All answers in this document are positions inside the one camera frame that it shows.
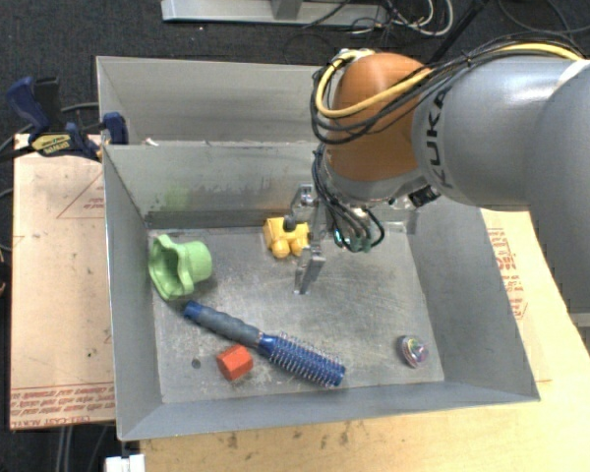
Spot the brown cardboard board, red print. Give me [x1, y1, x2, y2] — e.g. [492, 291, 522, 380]
[9, 133, 555, 432]

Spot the yellow toy vehicle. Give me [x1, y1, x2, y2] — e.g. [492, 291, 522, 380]
[262, 216, 312, 260]

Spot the grey metal bin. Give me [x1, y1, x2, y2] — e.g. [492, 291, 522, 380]
[95, 55, 541, 443]

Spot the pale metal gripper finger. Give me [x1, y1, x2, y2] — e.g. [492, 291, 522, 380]
[299, 244, 327, 296]
[293, 252, 308, 294]

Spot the green flower-shaped cup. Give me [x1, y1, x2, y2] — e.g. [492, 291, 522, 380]
[147, 233, 213, 302]

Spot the orange-red block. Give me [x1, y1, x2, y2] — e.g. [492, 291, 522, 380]
[215, 344, 255, 383]

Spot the black cylinder on white bracket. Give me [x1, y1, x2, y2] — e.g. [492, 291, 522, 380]
[403, 184, 443, 235]

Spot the blue and grey hairbrush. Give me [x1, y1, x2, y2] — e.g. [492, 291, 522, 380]
[182, 300, 347, 389]

